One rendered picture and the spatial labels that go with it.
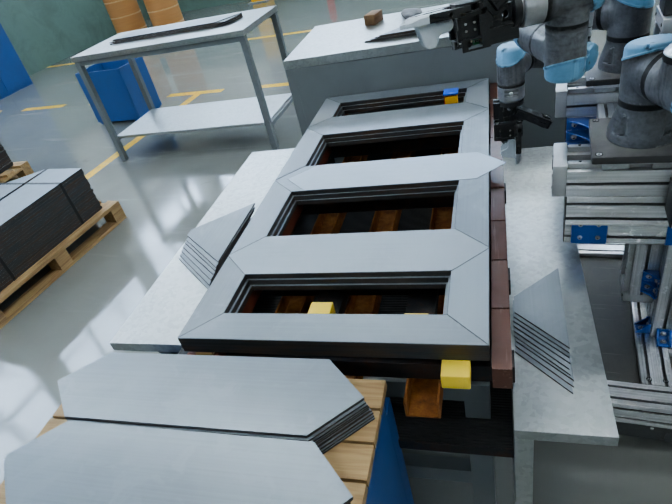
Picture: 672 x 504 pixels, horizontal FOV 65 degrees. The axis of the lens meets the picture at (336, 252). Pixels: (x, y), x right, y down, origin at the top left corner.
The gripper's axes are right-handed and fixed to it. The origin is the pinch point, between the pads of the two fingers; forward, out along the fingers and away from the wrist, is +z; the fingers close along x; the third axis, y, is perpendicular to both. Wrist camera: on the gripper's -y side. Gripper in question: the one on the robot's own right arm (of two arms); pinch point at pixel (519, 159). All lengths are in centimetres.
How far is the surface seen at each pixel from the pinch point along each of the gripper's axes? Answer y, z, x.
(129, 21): 592, 40, -675
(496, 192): 7.0, 4.6, 11.2
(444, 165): 23.1, 0.8, -1.5
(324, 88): 84, -3, -81
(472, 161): 14.2, 0.8, -2.7
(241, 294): 73, 3, 59
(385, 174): 42.3, 0.8, 1.5
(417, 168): 31.9, 0.8, -1.0
